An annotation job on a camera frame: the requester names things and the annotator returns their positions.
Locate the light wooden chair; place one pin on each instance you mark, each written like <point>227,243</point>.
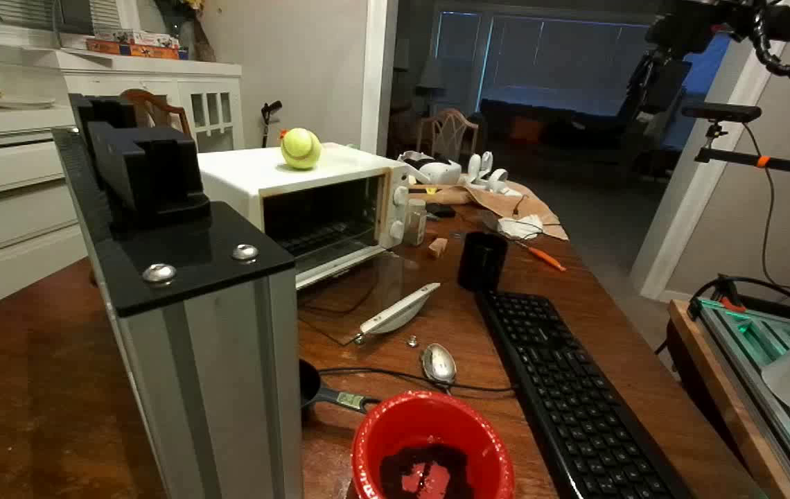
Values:
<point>454,135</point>

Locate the black computer keyboard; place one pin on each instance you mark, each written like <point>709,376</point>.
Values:
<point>570,397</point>

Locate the orange boxes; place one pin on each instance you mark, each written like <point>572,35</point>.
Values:
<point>135,45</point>

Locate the aluminium post with black plate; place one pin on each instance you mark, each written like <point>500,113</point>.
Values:
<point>200,369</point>

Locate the black boom bar orange clamp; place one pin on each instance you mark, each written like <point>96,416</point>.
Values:
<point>782,165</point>

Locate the window with blinds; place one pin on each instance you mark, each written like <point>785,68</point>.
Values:
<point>543,58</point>

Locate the white plastic spatula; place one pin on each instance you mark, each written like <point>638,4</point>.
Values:
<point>397,312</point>

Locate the small clear glass jar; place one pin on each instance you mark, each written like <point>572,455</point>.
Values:
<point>414,225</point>

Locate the teal green device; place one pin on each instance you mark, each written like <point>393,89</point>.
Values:
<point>755,336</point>

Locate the white toaster oven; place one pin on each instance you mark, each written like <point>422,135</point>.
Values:
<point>236,175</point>

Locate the black measuring scoop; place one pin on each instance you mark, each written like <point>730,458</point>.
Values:
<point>308,383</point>

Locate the black block mount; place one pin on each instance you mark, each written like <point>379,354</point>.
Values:
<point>139,171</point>

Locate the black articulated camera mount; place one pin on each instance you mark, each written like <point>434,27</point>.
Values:
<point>688,28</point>

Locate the orange pen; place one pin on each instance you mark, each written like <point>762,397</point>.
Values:
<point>545,257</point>

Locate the white drawer cabinet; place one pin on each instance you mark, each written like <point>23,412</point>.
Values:
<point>6,211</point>

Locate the white glass-door cabinet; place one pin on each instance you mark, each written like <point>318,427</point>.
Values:
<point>216,106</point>

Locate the yellow-green tennis ball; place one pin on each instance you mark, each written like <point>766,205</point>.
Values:
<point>300,147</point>

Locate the white plastic bottles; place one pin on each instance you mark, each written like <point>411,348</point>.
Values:
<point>487,167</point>

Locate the wooden side crate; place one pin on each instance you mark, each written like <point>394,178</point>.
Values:
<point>735,406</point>

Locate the metal spoon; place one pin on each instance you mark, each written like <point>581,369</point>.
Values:
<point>394,372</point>
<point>439,363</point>

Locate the black cup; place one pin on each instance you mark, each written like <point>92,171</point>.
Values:
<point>480,261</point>

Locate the dark wooden chair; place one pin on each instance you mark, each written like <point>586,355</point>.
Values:
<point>160,106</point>

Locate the red plastic bowl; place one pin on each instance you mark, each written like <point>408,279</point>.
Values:
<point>432,416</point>

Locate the white bowl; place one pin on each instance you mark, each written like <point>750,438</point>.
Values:
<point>439,174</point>

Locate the crumpled brown paper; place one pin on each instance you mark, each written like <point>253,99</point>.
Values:
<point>523,208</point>

